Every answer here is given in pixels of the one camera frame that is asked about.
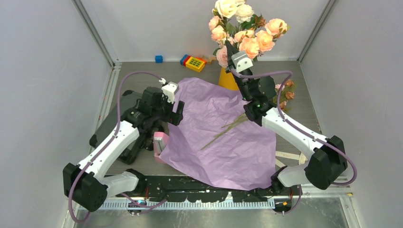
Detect cream rose stem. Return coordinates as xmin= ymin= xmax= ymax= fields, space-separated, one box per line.
xmin=214 ymin=0 xmax=238 ymax=19

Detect pink toy toaster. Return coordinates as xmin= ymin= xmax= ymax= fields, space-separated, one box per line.
xmin=153 ymin=132 xmax=169 ymax=164

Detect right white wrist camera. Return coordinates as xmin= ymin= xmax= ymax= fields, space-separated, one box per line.
xmin=231 ymin=50 xmax=253 ymax=73

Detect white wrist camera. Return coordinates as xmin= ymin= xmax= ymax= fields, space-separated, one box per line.
xmin=231 ymin=50 xmax=253 ymax=73
xmin=159 ymin=78 xmax=179 ymax=104

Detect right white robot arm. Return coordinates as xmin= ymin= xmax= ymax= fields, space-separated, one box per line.
xmin=225 ymin=40 xmax=357 ymax=195

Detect purple wrapping paper sheet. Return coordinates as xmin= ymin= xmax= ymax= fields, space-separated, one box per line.
xmin=160 ymin=77 xmax=276 ymax=190

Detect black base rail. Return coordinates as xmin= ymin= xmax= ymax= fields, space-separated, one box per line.
xmin=126 ymin=175 xmax=299 ymax=203

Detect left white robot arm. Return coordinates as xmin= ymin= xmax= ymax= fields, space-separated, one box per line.
xmin=63 ymin=82 xmax=184 ymax=212

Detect pink flower bouquet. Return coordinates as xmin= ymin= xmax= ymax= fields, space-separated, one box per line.
xmin=201 ymin=79 xmax=296 ymax=150

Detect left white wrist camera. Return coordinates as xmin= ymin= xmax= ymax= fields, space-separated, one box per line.
xmin=159 ymin=78 xmax=179 ymax=104

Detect beige ribbon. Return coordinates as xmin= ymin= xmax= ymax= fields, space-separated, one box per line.
xmin=275 ymin=151 xmax=308 ymax=168

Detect yellow vase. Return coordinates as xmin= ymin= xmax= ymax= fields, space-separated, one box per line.
xmin=218 ymin=67 xmax=239 ymax=91

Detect peach roses in vase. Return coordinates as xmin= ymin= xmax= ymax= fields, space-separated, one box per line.
xmin=208 ymin=0 xmax=258 ymax=68

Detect blue cube block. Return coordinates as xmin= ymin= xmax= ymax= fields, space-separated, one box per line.
xmin=154 ymin=55 xmax=163 ymax=63

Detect yellow toy block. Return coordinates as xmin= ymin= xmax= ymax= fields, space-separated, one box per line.
xmin=180 ymin=55 xmax=206 ymax=73

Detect peach rose stem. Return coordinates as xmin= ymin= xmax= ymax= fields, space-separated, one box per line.
xmin=234 ymin=29 xmax=259 ymax=59
xmin=255 ymin=19 xmax=289 ymax=52

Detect black hard case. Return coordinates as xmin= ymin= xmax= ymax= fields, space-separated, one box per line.
xmin=89 ymin=90 xmax=164 ymax=165

